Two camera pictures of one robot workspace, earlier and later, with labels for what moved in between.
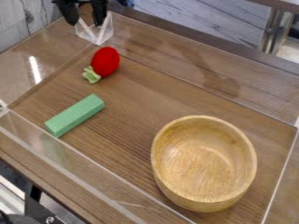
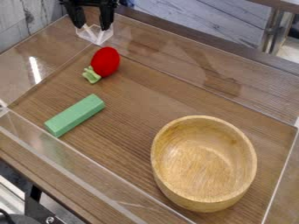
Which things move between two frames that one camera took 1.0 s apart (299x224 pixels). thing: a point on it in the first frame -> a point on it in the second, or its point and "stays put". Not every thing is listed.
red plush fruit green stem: (106, 62) stays put
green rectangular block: (73, 116) stays put
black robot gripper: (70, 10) -> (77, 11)
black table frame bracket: (34, 209) stays put
